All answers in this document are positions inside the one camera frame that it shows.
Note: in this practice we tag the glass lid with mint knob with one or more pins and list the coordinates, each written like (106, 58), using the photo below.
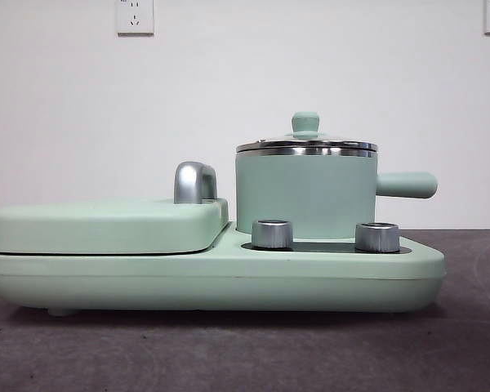
(306, 122)

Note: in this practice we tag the mint green steamer pot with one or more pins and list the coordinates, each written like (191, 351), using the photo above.
(302, 192)

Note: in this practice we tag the silver control knob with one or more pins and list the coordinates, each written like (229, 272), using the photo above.
(271, 234)
(376, 237)

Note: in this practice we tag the mint green breakfast machine base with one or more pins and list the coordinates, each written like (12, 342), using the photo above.
(228, 281)

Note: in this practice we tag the mint green grill cover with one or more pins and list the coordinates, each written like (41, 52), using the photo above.
(106, 228)

